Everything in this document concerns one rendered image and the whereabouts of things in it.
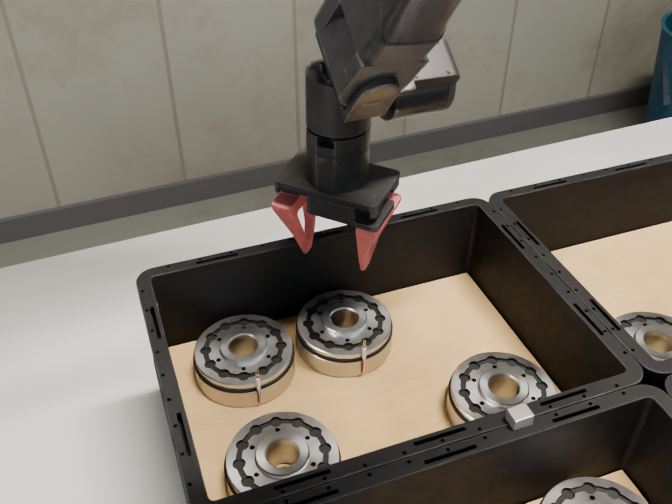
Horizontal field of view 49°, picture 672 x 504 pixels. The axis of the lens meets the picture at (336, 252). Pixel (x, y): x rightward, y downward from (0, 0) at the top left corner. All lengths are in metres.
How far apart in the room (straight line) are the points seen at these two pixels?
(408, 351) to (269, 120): 1.74
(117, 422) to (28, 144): 1.52
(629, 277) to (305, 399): 0.43
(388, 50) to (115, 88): 1.83
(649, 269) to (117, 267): 0.74
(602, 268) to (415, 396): 0.32
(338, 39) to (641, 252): 0.57
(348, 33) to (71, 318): 0.67
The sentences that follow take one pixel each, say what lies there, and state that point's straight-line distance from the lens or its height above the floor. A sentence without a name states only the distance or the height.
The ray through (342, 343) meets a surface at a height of 0.86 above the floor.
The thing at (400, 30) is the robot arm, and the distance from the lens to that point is 0.51.
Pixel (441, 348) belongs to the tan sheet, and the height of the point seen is 0.83.
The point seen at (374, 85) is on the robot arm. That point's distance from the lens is 0.55.
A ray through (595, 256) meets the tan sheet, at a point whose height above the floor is 0.83.
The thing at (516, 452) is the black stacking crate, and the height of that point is 0.91.
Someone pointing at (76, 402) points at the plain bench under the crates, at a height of 0.70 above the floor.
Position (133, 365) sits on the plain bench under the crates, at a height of 0.70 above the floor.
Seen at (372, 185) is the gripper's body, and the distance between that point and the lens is 0.67.
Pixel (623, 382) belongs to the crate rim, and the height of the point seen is 0.93.
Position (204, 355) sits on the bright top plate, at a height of 0.86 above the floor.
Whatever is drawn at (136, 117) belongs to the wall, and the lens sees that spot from 2.35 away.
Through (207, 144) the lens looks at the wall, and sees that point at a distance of 2.44.
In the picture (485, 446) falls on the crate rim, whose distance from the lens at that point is 0.61.
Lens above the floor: 1.41
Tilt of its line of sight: 39 degrees down
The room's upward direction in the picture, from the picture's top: straight up
